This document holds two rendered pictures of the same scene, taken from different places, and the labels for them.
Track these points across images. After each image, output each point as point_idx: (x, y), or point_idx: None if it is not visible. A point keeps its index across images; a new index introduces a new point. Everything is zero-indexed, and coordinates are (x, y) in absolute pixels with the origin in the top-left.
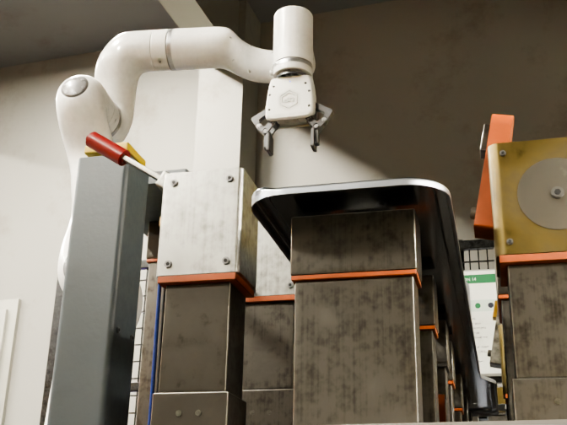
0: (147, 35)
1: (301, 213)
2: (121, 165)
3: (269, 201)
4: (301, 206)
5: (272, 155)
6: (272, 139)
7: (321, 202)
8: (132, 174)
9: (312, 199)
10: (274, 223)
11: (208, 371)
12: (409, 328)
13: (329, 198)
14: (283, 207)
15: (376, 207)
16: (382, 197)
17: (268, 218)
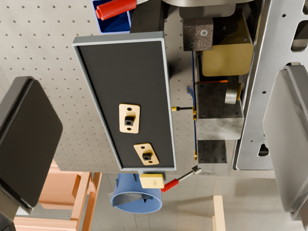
0: None
1: (244, 159)
2: (175, 178)
3: (235, 165)
4: (244, 162)
5: (30, 79)
6: (18, 168)
7: (251, 163)
8: (166, 172)
9: (248, 165)
10: (234, 155)
11: None
12: None
13: (253, 164)
14: (239, 162)
15: (268, 160)
16: (269, 163)
17: (233, 158)
